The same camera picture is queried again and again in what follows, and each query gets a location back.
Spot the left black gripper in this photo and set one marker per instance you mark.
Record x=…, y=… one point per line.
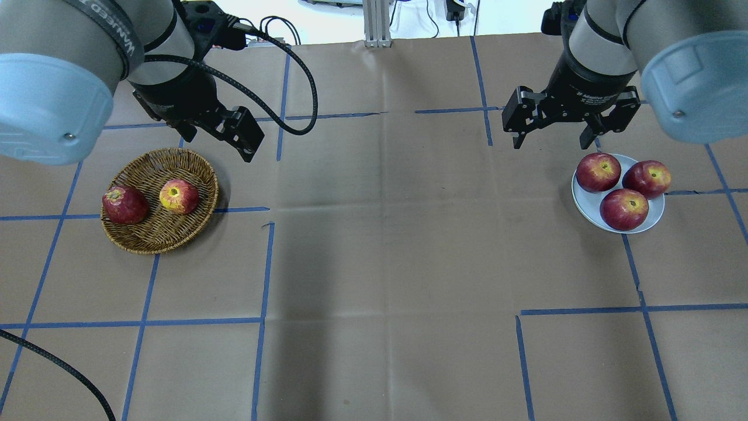
x=177, y=93

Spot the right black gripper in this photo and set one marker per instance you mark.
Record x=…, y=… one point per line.
x=586, y=85

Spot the yellow-red apple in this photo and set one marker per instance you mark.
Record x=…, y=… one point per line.
x=179, y=196

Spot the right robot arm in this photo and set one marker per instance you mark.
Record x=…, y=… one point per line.
x=686, y=59

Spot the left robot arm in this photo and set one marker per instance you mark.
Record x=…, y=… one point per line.
x=63, y=60

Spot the plate apple near centre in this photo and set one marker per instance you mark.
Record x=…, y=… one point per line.
x=598, y=172

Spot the plate apple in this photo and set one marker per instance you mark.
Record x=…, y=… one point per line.
x=624, y=209
x=598, y=172
x=651, y=178

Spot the light blue plate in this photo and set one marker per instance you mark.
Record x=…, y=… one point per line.
x=588, y=204

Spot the plate apple far side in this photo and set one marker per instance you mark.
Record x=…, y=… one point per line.
x=651, y=178

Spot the plate apple front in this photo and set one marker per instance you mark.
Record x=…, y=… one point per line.
x=624, y=209

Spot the woven wicker basket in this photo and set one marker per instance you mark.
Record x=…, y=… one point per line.
x=162, y=230

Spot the dark red apple in basket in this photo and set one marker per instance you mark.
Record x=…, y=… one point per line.
x=125, y=205

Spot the black power adapter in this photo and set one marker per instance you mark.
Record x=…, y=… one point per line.
x=455, y=10

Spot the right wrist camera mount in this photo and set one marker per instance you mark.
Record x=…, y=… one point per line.
x=561, y=17

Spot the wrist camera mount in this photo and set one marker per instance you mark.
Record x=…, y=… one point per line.
x=561, y=17
x=210, y=26

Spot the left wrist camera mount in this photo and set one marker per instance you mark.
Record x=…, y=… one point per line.
x=210, y=26

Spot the aluminium frame post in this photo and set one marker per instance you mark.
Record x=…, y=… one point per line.
x=376, y=16

